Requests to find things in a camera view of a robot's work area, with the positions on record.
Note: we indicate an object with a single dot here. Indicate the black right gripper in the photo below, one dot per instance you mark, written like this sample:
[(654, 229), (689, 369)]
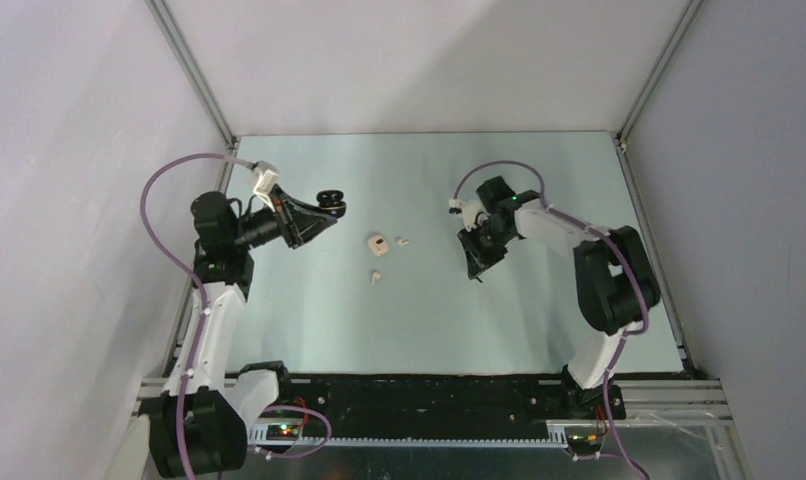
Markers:
[(479, 261)]

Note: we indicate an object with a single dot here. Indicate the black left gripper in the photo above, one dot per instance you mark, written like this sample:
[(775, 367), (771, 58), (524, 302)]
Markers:
[(298, 229)]

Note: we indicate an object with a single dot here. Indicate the black glossy earbud charging case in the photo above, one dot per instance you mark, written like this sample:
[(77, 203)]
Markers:
[(332, 202)]

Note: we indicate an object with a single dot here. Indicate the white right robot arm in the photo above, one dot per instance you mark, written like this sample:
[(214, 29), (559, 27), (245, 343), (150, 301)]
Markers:
[(614, 282)]

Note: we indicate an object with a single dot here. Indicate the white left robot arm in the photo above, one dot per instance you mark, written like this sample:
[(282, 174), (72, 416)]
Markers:
[(197, 424)]

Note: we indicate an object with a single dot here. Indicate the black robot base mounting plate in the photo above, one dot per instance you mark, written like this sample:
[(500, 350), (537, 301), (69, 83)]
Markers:
[(414, 407)]

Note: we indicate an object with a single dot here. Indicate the beige square earbud case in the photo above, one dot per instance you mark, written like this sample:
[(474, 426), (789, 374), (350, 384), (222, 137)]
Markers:
[(378, 245)]

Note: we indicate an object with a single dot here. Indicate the right green circuit board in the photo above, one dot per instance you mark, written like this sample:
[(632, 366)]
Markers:
[(590, 439)]

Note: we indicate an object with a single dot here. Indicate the green circuit board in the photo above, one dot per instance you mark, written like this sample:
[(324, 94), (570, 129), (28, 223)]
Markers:
[(282, 432), (590, 439)]

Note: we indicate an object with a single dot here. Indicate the left green circuit board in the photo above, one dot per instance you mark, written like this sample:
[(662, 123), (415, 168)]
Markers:
[(282, 432)]

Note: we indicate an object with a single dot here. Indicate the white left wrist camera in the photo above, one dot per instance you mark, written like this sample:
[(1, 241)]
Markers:
[(264, 177)]

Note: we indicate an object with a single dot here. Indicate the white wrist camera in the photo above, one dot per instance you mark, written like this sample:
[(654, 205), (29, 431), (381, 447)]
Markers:
[(264, 177), (471, 212)]

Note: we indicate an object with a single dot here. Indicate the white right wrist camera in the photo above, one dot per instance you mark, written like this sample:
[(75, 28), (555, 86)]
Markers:
[(471, 212)]

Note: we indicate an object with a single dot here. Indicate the left aluminium frame post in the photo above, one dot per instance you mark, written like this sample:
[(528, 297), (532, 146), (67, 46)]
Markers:
[(183, 53)]

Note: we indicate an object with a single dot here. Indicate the aluminium frame post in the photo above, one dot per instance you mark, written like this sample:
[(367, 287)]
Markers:
[(183, 53), (658, 69)]

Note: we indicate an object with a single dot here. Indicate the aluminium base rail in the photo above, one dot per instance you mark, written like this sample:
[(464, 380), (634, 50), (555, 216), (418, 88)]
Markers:
[(674, 403)]

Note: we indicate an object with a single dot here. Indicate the right aluminium frame post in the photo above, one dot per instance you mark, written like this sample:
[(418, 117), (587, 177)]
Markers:
[(658, 69)]

